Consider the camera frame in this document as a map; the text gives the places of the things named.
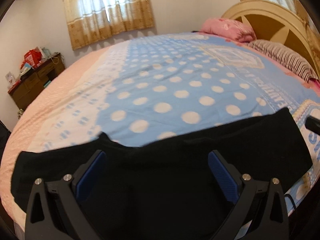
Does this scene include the black pants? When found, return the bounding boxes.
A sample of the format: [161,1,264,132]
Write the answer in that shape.
[11,108,312,239]

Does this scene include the striped grey pillow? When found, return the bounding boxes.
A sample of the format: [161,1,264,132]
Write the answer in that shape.
[246,40,319,82]

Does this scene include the cream wooden headboard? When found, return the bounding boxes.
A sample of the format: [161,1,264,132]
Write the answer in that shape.
[222,0,319,75]

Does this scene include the pink floral pillow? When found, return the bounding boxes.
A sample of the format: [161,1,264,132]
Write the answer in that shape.
[200,18,257,42]

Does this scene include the dark wooden desk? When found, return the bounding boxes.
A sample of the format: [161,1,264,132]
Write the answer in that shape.
[8,53,65,110]

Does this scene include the blue pink patterned bedspread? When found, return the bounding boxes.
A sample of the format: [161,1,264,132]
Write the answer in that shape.
[1,33,319,228]

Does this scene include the red gift bag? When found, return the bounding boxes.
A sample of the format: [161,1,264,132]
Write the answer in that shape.
[20,47,42,69]

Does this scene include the beige patterned window curtain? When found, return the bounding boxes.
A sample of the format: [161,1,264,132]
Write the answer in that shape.
[63,0,155,50]

